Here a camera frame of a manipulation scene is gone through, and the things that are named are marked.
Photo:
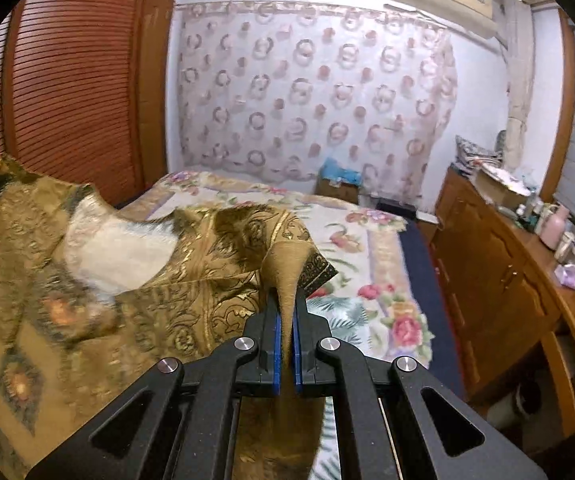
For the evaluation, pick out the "pink thermos jug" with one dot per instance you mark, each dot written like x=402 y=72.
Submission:
x=555 y=230

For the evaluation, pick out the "purple tissue box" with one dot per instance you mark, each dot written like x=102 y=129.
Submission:
x=567 y=276

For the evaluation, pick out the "beige window curtain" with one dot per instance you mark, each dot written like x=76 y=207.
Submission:
x=517 y=85

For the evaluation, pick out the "box with blue cloth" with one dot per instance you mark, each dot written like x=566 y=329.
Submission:
x=340 y=182

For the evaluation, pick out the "brown slatted wardrobe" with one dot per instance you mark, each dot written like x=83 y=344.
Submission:
x=67 y=85

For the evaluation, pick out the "grey trash bin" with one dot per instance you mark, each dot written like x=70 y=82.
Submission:
x=515 y=407

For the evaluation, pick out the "dark blue mattress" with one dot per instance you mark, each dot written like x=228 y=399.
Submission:
x=427 y=285

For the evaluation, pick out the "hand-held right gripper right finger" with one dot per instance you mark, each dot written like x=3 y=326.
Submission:
x=298 y=355

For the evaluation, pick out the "wooden sideboard cabinet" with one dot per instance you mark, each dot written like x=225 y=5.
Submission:
x=492 y=270

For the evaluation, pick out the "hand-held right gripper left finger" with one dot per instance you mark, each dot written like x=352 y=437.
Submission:
x=277 y=355

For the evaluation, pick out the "palm leaf print sheet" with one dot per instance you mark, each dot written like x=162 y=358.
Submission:
x=347 y=315

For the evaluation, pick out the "white power strip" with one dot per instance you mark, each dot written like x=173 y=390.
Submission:
x=427 y=216

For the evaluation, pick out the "sheer circle pattern curtain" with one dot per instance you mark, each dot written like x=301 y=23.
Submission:
x=317 y=85

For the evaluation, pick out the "patterned fabric bag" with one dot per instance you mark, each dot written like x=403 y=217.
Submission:
x=475 y=152

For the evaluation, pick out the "cardboard box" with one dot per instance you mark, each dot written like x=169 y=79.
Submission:
x=500 y=185

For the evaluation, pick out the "brown patterned shirt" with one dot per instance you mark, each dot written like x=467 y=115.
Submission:
x=192 y=300

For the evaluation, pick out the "floral blanket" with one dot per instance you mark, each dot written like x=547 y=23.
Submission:
x=357 y=240

